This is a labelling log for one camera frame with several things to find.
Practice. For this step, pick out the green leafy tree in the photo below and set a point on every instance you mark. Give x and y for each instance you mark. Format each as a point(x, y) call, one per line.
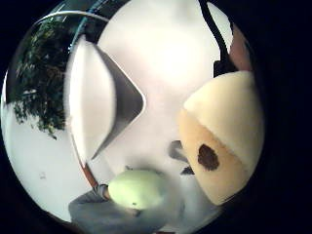
point(42, 78)

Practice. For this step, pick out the white box with grey inside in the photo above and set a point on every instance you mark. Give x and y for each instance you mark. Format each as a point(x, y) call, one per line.
point(97, 100)

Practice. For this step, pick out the tan and cream plush toy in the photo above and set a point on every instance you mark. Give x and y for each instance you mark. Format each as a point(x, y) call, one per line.
point(224, 123)

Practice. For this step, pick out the green round fruit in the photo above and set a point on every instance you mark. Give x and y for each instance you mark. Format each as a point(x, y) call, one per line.
point(138, 189)

